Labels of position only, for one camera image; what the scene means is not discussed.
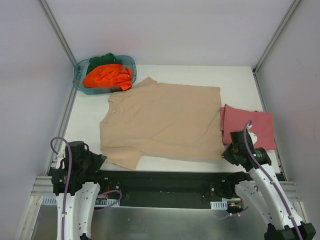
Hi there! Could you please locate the beige t shirt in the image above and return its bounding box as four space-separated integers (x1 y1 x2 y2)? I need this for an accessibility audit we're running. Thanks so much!
100 77 225 170

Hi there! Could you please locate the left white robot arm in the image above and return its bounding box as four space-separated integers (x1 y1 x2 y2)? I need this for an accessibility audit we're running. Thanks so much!
51 141 107 240

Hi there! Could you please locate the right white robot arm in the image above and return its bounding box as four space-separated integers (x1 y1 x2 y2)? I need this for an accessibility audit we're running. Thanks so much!
216 129 316 240

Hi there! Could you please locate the folded red t shirt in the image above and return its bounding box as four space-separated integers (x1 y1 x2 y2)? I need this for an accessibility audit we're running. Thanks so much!
220 104 277 150

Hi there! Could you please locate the orange t shirt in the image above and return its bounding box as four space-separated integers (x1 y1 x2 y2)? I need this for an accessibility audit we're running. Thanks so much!
82 64 133 91

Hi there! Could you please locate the teal plastic basket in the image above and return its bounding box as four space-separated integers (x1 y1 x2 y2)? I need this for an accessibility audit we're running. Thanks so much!
72 55 137 95

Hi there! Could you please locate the green t shirt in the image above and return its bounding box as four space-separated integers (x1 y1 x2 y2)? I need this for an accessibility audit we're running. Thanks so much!
86 53 123 75

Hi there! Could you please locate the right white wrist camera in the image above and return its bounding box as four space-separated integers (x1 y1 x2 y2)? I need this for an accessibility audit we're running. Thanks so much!
246 124 258 145

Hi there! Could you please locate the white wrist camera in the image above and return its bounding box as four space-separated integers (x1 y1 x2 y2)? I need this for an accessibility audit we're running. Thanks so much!
246 124 258 145
55 151 66 170

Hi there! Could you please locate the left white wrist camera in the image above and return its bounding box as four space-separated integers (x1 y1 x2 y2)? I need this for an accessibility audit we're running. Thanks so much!
55 151 66 170

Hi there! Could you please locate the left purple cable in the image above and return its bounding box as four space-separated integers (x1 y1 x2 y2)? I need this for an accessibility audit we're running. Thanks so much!
50 136 123 240

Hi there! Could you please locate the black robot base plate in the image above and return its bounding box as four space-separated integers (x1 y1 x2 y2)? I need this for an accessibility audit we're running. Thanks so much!
47 167 253 210

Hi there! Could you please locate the right aluminium frame post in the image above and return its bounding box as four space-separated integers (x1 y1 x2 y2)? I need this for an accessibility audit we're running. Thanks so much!
252 0 303 76

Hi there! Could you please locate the aluminium frame post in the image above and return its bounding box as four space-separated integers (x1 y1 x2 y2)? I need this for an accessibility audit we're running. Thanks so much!
252 0 303 76
38 0 77 67

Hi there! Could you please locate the left aluminium frame post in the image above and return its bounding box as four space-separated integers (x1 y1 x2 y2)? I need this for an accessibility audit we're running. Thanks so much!
38 0 77 67

